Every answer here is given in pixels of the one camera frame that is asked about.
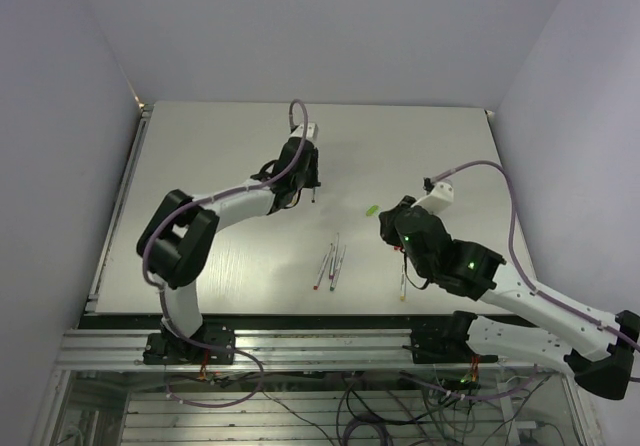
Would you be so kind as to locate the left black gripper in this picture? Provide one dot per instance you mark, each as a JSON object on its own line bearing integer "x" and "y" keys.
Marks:
{"x": 313, "y": 181}

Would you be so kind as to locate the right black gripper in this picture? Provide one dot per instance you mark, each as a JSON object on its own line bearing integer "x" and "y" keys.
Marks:
{"x": 387, "y": 218}

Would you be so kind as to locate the purple-end white pen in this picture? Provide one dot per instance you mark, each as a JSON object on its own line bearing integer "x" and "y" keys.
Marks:
{"x": 334, "y": 257}

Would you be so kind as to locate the red-end white pen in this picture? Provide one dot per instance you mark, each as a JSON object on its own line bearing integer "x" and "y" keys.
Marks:
{"x": 323, "y": 266}

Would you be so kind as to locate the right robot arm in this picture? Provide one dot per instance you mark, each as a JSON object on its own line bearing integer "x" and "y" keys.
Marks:
{"x": 594, "y": 347}

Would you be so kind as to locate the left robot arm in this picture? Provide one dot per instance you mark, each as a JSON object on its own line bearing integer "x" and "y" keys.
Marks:
{"x": 175, "y": 244}

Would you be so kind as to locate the light green pen cap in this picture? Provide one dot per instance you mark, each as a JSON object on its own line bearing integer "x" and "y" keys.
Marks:
{"x": 372, "y": 210}

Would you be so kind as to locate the orange-end pen on right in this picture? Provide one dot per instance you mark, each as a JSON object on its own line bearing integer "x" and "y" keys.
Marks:
{"x": 403, "y": 285}

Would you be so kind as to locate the green-end white pen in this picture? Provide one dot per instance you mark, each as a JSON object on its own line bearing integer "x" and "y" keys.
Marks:
{"x": 338, "y": 268}

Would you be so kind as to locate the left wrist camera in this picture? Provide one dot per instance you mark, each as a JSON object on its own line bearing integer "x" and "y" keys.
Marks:
{"x": 309, "y": 132}

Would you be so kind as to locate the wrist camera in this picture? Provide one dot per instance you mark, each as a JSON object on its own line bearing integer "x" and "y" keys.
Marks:
{"x": 439, "y": 195}
{"x": 309, "y": 132}

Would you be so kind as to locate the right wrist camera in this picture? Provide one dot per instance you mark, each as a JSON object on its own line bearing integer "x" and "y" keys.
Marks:
{"x": 439, "y": 195}

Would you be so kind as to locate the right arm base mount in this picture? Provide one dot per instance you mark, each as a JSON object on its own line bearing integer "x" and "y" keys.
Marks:
{"x": 435, "y": 341}

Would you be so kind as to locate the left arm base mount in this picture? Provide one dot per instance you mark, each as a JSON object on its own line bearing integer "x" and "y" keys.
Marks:
{"x": 211, "y": 344}

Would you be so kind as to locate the aluminium frame rail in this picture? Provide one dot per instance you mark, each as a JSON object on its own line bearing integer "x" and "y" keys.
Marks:
{"x": 278, "y": 350}

